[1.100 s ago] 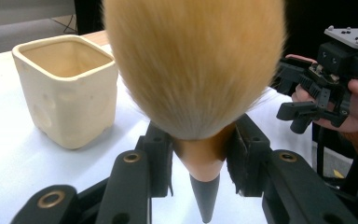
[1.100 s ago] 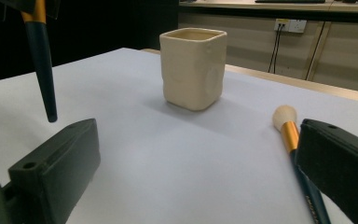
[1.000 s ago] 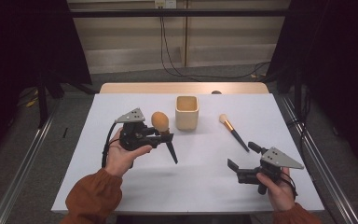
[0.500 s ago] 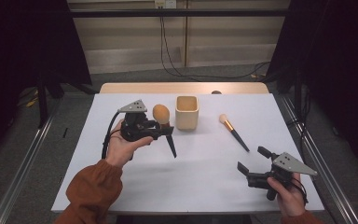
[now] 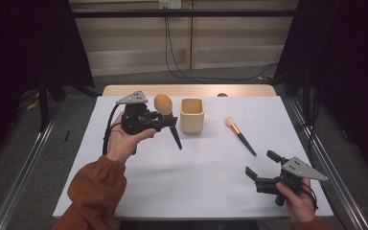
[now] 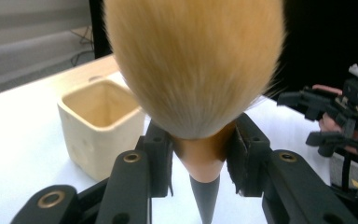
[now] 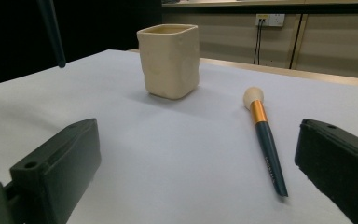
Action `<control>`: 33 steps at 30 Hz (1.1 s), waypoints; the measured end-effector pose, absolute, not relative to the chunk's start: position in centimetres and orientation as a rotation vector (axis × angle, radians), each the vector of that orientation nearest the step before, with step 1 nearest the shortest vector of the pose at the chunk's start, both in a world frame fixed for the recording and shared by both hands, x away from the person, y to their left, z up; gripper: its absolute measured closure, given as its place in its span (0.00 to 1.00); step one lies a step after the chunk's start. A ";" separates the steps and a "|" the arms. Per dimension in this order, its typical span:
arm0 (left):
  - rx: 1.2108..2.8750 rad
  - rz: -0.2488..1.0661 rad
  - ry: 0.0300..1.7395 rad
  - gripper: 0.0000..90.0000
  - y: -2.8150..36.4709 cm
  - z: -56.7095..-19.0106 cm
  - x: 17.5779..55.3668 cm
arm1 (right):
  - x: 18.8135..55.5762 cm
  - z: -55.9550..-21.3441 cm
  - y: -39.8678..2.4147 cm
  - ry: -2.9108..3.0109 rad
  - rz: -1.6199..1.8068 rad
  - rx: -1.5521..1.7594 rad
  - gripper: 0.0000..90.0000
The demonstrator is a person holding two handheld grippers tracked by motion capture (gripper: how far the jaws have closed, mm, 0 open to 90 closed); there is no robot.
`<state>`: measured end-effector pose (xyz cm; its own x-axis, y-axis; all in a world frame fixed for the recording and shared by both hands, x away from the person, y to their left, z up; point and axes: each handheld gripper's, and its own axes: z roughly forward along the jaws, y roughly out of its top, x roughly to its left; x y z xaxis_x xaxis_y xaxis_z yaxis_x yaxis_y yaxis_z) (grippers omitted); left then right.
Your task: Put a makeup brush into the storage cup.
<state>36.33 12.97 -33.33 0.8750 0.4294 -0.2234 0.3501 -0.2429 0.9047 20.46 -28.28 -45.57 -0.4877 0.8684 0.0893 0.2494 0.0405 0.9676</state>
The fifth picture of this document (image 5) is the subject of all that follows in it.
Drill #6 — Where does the person's left hand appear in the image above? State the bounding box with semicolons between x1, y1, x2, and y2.
105;112;157;165

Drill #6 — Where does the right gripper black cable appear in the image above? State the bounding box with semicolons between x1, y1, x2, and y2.
301;183;319;212

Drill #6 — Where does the beige square cup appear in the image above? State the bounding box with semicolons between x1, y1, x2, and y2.
179;98;205;134

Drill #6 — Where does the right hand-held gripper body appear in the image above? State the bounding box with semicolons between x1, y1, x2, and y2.
255;156;330;207

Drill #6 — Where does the black power cable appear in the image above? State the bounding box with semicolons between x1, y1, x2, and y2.
164;8;205;81
166;8;280;82

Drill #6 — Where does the light wooden table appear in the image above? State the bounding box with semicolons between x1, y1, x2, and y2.
102;83;278;98

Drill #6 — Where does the aluminium floor rail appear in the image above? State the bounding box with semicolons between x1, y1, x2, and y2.
287;96;368;230
0;98;65;230

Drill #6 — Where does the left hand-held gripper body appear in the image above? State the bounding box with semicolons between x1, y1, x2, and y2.
115;90;161;135

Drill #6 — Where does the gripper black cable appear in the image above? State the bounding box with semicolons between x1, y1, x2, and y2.
301;183;319;212
102;103;123;156

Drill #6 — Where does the person's right hand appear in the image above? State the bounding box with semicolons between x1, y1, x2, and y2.
275;177;319;223

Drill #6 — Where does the black metal stand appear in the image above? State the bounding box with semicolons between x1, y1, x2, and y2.
37;75;51;133

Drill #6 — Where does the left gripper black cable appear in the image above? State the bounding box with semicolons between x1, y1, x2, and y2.
102;103;123;156

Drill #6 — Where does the white table cover sheet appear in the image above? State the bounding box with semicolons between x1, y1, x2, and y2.
52;95;334;220

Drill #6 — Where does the black horizontal bar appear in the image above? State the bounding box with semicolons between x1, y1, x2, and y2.
71;9;298;18

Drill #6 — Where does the black curtain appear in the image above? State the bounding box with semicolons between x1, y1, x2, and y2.
0;0;96;167
272;0;368;183

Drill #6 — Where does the large makeup brush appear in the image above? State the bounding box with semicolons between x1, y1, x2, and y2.
153;93;183;151

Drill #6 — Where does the white wall socket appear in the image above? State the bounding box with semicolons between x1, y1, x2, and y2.
158;0;182;10

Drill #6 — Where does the small makeup brush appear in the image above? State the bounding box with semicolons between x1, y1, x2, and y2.
224;116;258;157

